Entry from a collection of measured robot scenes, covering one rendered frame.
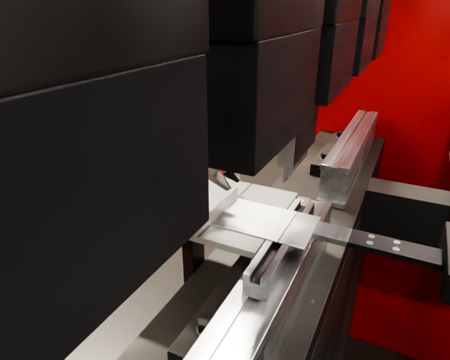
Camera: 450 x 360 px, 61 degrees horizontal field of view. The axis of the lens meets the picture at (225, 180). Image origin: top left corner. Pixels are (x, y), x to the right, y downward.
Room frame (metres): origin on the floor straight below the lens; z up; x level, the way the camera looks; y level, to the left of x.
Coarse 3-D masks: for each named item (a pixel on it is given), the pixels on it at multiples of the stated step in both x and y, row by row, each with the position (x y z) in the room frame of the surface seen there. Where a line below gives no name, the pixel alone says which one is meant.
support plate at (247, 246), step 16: (224, 192) 0.55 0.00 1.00; (240, 192) 0.55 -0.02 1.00; (256, 192) 0.55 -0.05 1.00; (272, 192) 0.55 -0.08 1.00; (288, 192) 0.55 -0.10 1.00; (288, 208) 0.50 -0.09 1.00; (208, 224) 0.45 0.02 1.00; (192, 240) 0.42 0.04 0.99; (208, 240) 0.41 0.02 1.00; (224, 240) 0.41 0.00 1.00; (240, 240) 0.41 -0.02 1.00; (256, 240) 0.41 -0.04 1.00
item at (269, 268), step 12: (300, 204) 0.52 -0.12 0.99; (312, 204) 0.51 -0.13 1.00; (264, 252) 0.38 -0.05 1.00; (276, 252) 0.40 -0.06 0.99; (288, 252) 0.40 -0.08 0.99; (252, 264) 0.36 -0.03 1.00; (264, 264) 0.37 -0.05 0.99; (276, 264) 0.36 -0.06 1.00; (252, 276) 0.35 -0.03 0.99; (264, 276) 0.34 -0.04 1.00; (276, 276) 0.36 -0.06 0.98; (252, 288) 0.34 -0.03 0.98; (264, 288) 0.33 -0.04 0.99; (264, 300) 0.33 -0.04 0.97
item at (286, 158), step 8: (312, 120) 0.47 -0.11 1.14; (304, 128) 0.44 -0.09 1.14; (312, 128) 0.48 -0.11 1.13; (296, 136) 0.41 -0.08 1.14; (304, 136) 0.44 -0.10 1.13; (312, 136) 0.48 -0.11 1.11; (288, 144) 0.41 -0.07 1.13; (296, 144) 0.41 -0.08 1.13; (304, 144) 0.45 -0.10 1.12; (280, 152) 0.41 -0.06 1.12; (288, 152) 0.41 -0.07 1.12; (296, 152) 0.42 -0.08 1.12; (304, 152) 0.45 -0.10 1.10; (280, 160) 0.41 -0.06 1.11; (288, 160) 0.41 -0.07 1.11; (296, 160) 0.42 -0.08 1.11; (288, 168) 0.42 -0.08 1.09; (288, 176) 0.42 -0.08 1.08
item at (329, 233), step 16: (320, 224) 0.44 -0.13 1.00; (448, 224) 0.41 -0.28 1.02; (320, 240) 0.41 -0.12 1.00; (336, 240) 0.41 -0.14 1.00; (352, 240) 0.40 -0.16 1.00; (368, 240) 0.40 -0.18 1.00; (384, 240) 0.40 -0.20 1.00; (400, 240) 0.40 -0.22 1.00; (448, 240) 0.38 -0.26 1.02; (400, 256) 0.37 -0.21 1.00; (416, 256) 0.37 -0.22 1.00; (432, 256) 0.37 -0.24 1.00; (448, 256) 0.35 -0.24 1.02; (448, 272) 0.32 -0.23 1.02; (448, 288) 0.31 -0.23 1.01
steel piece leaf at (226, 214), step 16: (224, 208) 0.48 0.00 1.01; (240, 208) 0.49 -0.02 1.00; (256, 208) 0.49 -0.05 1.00; (272, 208) 0.49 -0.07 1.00; (224, 224) 0.45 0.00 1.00; (240, 224) 0.45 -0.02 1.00; (256, 224) 0.45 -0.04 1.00; (272, 224) 0.45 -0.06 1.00; (288, 224) 0.45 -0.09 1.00; (272, 240) 0.41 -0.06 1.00
